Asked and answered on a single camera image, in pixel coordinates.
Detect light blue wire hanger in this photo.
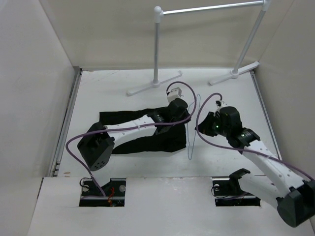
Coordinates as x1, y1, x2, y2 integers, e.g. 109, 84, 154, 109
185, 93, 201, 161

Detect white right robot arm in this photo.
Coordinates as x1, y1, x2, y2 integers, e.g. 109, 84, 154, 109
195, 106, 315, 228

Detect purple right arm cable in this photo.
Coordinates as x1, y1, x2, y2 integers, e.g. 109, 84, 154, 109
195, 92, 315, 182

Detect white metal clothes rack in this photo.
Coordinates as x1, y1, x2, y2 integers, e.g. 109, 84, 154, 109
126, 0, 271, 96

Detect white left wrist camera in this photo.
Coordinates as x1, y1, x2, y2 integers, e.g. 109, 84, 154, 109
166, 87, 182, 103

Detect black trousers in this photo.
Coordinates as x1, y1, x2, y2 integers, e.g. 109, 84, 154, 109
99, 107, 187, 154

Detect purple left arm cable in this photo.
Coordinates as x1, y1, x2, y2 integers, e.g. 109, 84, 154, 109
66, 81, 197, 197

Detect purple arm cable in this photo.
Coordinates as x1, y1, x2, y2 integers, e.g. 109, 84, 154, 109
66, 81, 197, 197
195, 92, 315, 182

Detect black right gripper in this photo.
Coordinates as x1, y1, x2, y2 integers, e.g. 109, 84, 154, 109
194, 112, 230, 137

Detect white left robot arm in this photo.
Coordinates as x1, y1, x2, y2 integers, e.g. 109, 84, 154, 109
77, 98, 189, 172

